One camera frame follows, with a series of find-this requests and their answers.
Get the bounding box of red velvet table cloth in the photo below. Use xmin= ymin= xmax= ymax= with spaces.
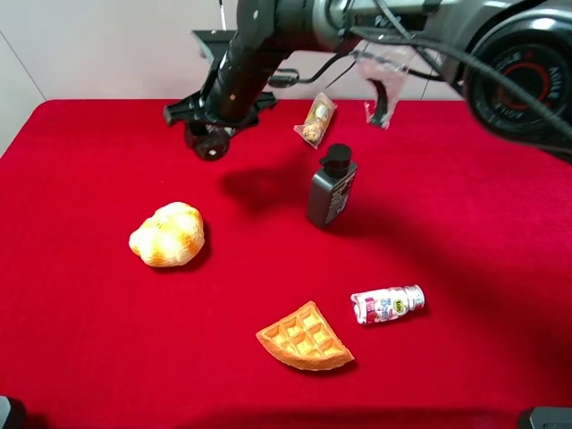
xmin=1 ymin=100 xmax=571 ymax=428

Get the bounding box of black pump dispenser bottle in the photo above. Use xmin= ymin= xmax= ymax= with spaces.
xmin=307 ymin=143 xmax=358 ymax=229

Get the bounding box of black cable bundle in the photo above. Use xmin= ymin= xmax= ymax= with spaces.
xmin=270 ymin=0 xmax=572 ymax=151

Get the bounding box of black base bottom left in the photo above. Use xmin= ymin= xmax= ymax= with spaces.
xmin=0 ymin=396 xmax=26 ymax=429

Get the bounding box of black base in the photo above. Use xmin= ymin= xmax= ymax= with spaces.
xmin=517 ymin=407 xmax=572 ymax=429
xmin=0 ymin=396 xmax=26 ymax=429

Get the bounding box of small pink yogurt bottle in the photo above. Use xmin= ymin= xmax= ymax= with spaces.
xmin=350 ymin=285 xmax=425 ymax=325

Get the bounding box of dark round ball object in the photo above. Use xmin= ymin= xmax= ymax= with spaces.
xmin=192 ymin=133 xmax=230 ymax=162

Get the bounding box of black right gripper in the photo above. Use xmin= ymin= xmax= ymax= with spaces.
xmin=163 ymin=91 xmax=277 ymax=148

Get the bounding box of waffle wedge piece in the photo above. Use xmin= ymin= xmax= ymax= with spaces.
xmin=256 ymin=301 xmax=355 ymax=371

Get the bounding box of black base bottom right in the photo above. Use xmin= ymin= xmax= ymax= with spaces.
xmin=517 ymin=407 xmax=572 ymax=429

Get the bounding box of clear plastic cable wrap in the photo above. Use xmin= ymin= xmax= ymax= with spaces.
xmin=351 ymin=42 xmax=413 ymax=129

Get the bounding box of round orange-white bread bun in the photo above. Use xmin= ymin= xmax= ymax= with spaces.
xmin=129 ymin=202 xmax=205 ymax=268

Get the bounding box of wrapped chocolate balls packet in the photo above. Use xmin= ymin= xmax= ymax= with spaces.
xmin=293 ymin=92 xmax=337 ymax=148

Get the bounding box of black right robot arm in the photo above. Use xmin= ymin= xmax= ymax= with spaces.
xmin=164 ymin=1 xmax=571 ymax=161

